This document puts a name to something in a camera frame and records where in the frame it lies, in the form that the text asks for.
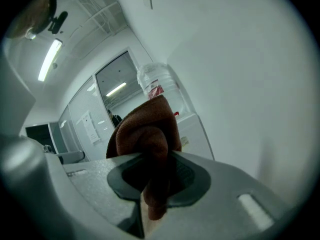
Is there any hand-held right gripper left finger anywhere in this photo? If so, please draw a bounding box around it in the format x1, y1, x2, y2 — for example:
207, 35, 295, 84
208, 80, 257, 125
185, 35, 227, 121
62, 152, 151, 239

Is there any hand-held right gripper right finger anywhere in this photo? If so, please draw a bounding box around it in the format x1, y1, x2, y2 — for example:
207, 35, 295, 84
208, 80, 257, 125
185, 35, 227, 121
149, 150, 302, 240

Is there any white water dispenser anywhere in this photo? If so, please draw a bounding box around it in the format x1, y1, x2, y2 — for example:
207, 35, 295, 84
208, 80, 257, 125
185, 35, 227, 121
174, 111, 216, 161

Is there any brown cloth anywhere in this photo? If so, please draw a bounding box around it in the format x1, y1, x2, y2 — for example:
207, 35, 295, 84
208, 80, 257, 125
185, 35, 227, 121
105, 94, 183, 221

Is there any clear water bottle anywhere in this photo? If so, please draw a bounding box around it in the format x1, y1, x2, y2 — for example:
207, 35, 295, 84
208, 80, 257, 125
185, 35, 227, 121
136, 62, 193, 115

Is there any white paper notice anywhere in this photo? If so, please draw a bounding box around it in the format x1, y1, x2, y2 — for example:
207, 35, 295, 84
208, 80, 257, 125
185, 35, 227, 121
81, 110, 103, 145

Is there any glass partition with blinds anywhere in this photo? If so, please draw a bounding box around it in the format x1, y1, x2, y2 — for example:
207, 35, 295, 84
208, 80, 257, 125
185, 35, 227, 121
58, 75, 109, 161

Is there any black cabinet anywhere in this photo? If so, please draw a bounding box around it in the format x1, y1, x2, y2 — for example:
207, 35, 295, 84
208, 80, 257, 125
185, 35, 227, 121
24, 123, 64, 155

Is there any long ceiling light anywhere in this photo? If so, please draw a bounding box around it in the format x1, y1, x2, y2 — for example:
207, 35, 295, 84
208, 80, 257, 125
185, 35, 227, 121
105, 81, 128, 98
37, 38, 63, 83

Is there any person's head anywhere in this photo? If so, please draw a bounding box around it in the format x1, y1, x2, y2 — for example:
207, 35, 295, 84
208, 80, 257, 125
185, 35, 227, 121
6, 0, 58, 40

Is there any glass door frame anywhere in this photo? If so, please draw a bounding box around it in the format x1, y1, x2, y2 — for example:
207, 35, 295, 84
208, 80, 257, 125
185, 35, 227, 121
94, 49, 154, 130

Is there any black head camera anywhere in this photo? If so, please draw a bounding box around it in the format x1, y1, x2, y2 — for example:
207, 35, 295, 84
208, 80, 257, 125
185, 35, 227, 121
47, 10, 69, 36

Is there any white ceiling cable tray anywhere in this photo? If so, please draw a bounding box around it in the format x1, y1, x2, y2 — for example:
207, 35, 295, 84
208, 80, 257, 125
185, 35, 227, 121
62, 0, 129, 36

